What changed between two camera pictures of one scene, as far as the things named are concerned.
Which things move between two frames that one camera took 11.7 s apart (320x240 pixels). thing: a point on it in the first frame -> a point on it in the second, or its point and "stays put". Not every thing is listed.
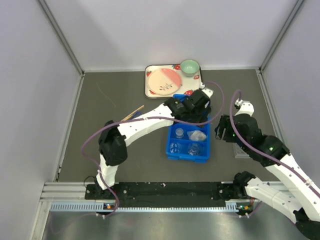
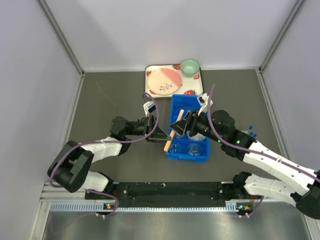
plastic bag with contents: [196, 135] stays put
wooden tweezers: [128, 117] -> [173, 132]
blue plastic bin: [188, 142] stays put
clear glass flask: [194, 150] stays put
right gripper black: [224, 122] -> [191, 120]
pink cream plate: [164, 81] stays put
